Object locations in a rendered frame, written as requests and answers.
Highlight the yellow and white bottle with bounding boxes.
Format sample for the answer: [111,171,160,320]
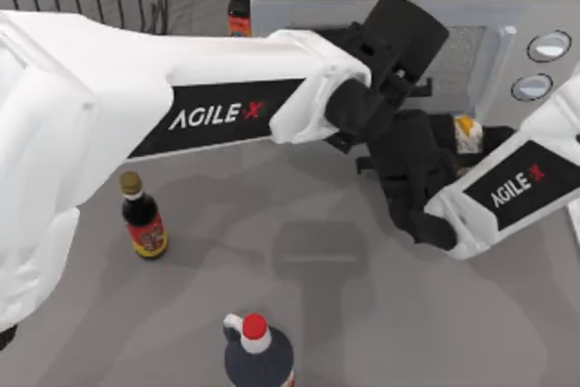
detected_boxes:
[453,114,484,155]

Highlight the microwave oven door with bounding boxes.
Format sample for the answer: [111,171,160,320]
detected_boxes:
[252,0,518,128]

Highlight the grey microwave knob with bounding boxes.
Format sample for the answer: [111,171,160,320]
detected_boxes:
[526,29,572,63]
[511,73,556,102]

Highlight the dark bottle with pink cap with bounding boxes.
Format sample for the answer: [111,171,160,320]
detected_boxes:
[227,0,254,39]

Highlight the dark bottle with red cap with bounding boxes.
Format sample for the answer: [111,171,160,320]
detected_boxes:
[221,312,296,387]

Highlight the dark bottle with gold cap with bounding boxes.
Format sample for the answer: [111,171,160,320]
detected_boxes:
[119,170,169,262]

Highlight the pale microwave door handle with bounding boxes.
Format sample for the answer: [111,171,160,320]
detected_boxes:
[470,24,518,117]

